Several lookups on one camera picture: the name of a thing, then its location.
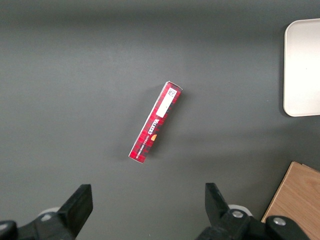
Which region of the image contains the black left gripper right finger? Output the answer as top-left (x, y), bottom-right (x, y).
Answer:
top-left (204, 182), bottom-right (252, 240)

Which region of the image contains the wooden drawer cabinet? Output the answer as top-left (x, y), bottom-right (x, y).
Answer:
top-left (260, 160), bottom-right (320, 240)

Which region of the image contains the beige rectangular tray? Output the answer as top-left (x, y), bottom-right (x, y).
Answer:
top-left (282, 17), bottom-right (320, 118)

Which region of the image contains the red tartan shortbread box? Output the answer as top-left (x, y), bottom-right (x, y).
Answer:
top-left (128, 80), bottom-right (184, 165)

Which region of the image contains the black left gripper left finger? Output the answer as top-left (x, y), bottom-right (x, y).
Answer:
top-left (34, 183), bottom-right (94, 240)

